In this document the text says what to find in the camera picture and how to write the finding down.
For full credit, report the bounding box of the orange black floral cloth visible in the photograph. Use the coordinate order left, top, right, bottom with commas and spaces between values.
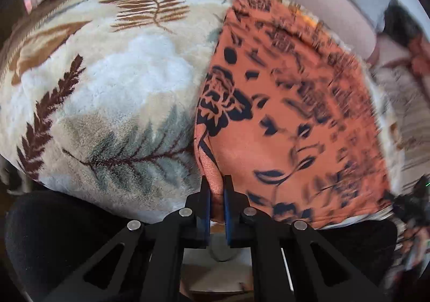
193, 0, 397, 230

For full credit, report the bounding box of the small plain orange cloth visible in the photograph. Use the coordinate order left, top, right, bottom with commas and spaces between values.
408, 37, 430, 78

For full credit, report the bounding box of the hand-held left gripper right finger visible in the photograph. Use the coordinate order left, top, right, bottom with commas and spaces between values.
223, 174, 392, 302

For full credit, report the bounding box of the dark furry cloth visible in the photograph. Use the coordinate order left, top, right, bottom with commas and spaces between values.
383, 0, 425, 44

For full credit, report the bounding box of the brown fringed bedspread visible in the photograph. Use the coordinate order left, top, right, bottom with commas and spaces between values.
7, 0, 115, 54

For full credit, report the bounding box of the beige striped cloth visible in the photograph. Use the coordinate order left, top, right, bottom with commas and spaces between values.
373, 64, 430, 168

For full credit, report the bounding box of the beige leaf print blanket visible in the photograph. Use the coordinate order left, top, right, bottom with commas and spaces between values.
0, 0, 430, 224

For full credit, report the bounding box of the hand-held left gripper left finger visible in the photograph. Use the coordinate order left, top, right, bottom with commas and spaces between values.
44, 175, 212, 302

